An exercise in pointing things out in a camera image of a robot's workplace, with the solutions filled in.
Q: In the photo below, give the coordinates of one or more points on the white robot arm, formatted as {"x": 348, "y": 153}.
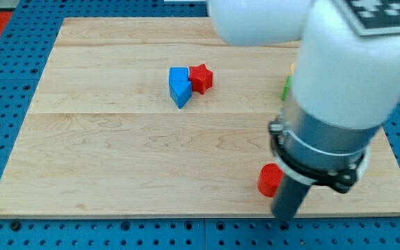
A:
{"x": 345, "y": 85}

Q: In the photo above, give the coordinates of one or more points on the black white fiducial tag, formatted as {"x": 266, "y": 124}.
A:
{"x": 371, "y": 17}

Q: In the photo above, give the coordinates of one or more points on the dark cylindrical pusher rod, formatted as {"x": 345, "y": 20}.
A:
{"x": 288, "y": 198}

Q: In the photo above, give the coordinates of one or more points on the red cylinder block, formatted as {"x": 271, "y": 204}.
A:
{"x": 269, "y": 179}

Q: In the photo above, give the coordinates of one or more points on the green block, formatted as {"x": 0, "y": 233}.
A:
{"x": 286, "y": 88}

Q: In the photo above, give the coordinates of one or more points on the yellow block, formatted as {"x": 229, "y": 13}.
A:
{"x": 292, "y": 69}

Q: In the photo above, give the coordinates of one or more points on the blue cube block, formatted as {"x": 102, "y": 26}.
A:
{"x": 178, "y": 74}

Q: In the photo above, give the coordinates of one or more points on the wooden board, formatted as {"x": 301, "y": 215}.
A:
{"x": 103, "y": 139}

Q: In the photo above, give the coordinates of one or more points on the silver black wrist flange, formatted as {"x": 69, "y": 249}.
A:
{"x": 312, "y": 152}

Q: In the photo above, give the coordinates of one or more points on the blue triangle block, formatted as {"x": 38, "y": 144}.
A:
{"x": 180, "y": 92}

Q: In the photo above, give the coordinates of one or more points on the red star block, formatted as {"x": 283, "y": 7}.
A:
{"x": 201, "y": 78}

